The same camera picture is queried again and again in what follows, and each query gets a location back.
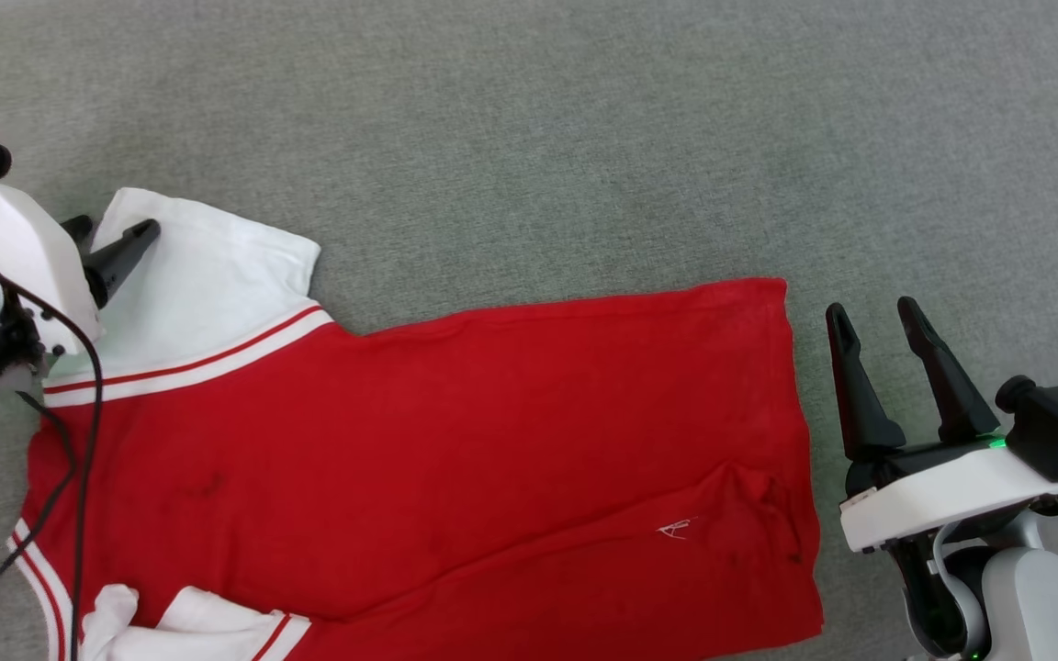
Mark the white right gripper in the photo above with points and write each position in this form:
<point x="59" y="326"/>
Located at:
<point x="942" y="496"/>

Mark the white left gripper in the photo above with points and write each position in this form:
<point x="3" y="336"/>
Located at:
<point x="15" y="239"/>

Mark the red shirt with white sleeves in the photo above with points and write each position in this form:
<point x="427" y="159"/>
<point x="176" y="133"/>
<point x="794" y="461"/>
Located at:
<point x="446" y="441"/>

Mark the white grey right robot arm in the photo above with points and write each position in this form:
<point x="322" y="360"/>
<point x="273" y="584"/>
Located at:
<point x="1034" y="597"/>

